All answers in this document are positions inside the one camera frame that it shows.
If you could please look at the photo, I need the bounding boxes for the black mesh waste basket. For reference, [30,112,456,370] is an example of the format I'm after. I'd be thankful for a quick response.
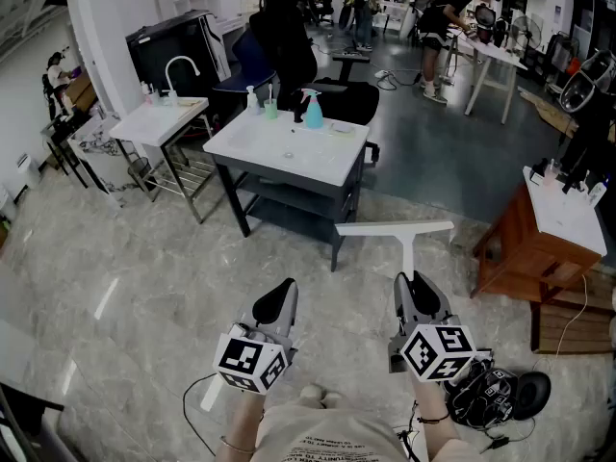
[127,156,153,193]

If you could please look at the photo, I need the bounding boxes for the teal spray bottle pink head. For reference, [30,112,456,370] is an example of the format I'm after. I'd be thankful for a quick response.
[299,88,325,130]

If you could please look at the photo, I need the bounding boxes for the person's left shoe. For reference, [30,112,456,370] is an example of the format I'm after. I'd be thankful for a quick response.
[297,384,326,409]

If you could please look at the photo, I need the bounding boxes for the black stand with clear dome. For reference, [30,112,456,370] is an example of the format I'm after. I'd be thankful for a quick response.
[556,47,616,197]

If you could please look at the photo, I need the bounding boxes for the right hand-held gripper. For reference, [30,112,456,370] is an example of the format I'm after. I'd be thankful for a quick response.
[387,270,478,384]

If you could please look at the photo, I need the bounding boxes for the marble pattern cabinet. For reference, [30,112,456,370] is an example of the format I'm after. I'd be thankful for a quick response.
[66,112,146,207]

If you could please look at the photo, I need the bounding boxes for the white curved faucet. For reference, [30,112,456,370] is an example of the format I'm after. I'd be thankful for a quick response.
[164,55,202,106]

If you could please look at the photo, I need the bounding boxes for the person's beige printed shirt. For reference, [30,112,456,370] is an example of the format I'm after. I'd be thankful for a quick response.
[252,403,485,462]

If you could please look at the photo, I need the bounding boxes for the black floor cable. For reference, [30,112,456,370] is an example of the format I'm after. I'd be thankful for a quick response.
[182,372,218,457]

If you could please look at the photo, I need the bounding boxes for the black metal side desk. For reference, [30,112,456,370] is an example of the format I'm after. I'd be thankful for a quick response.
[39,112,98,191]

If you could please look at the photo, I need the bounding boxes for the small bottles by white faucet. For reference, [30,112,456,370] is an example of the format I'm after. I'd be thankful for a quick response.
[140,80,161,108]

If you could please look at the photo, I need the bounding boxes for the black office chair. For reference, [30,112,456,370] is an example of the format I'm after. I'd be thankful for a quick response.
[248,0,381,127]

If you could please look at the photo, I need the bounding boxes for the blue chair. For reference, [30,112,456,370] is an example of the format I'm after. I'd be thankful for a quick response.
[211,28,278,111]

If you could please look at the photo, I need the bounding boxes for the large black appliance cabinet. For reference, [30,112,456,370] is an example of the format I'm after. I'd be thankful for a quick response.
[125,9,233,116]

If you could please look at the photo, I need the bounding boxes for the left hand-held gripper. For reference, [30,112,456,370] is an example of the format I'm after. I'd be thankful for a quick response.
[212,277,300,397]

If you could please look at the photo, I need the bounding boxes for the black round pad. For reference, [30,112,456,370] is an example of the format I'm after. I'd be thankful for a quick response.
[511,370,552,422]

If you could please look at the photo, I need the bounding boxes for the white sink basin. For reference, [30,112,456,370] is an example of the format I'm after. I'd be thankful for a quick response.
[202,107,381,273]

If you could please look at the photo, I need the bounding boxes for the white squeegee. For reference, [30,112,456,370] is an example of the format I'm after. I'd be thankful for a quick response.
[335,220,455,283]

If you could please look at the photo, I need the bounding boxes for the small white sink with faucet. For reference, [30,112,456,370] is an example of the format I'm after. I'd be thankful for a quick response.
[109,96,218,225]

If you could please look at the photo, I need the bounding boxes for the person's left forearm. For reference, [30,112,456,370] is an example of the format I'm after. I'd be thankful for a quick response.
[215,387,267,462]

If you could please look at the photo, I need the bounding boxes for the wooden pallet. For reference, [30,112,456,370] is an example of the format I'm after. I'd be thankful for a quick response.
[528,266,616,356]

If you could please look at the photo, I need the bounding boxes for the black standing fan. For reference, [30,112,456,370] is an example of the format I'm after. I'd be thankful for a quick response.
[508,13,546,58]

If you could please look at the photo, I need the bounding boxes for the thin left wrist bracelet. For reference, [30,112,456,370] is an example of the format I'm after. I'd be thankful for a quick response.
[218,434,257,455]

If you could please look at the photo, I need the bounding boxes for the pink cup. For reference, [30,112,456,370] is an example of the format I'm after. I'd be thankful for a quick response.
[542,158,562,188]

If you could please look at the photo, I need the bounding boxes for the person's right forearm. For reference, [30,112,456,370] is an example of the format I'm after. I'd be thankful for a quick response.
[408,371,466,462]

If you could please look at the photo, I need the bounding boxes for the wooden cabinet white top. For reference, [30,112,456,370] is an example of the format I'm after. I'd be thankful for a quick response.
[471,165,609,303]

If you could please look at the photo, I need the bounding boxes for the black faucet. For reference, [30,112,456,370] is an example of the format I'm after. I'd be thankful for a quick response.
[293,89,310,125]

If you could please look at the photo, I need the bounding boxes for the white work table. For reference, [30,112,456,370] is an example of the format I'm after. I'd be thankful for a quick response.
[446,25,529,125]

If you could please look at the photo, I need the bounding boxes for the thin white cable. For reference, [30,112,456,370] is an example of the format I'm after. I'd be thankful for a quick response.
[532,271,591,375]

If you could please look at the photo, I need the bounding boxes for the pile of black gear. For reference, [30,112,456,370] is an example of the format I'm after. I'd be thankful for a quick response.
[444,357,520,428]

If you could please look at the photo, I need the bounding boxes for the black furniture edge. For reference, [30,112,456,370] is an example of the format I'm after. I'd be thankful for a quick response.
[0,381,66,462]

